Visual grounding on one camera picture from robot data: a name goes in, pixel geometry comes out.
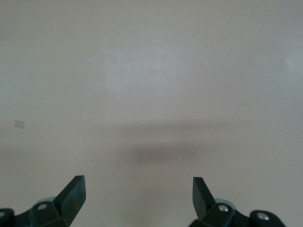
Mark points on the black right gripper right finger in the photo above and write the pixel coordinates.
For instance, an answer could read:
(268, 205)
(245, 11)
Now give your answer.
(203, 205)

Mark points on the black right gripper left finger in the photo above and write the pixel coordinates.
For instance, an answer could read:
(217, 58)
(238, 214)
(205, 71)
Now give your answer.
(68, 203)

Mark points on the small square tape patch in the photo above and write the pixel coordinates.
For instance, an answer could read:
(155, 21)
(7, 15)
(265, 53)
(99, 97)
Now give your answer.
(20, 124)

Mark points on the large table cover sheet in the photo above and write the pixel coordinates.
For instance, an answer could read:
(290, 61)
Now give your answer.
(151, 71)

